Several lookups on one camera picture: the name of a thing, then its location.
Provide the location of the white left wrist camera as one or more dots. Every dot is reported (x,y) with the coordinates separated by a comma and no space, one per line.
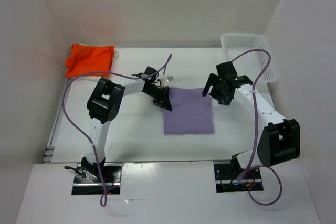
(166,80)

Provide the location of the white t shirt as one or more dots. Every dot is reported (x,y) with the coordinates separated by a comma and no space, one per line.
(115,55)

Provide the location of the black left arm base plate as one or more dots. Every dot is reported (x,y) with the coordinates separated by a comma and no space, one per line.
(84,185)

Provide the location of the white plastic laundry basket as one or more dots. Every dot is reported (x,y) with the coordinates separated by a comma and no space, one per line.
(251,55)

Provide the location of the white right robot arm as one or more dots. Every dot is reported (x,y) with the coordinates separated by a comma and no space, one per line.
(277,139)

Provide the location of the lavender t shirt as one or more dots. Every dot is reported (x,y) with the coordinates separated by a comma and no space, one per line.
(191,113)

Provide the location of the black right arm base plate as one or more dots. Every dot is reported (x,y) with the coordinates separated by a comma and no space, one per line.
(226,180)

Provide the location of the orange t shirt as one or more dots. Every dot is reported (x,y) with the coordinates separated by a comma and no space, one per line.
(84,58)

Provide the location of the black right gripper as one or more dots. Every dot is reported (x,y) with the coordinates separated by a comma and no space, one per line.
(213,80)

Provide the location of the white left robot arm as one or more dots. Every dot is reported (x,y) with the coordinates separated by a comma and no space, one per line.
(104,105)

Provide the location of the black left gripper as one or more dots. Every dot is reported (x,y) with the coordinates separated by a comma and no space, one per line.
(163,102)

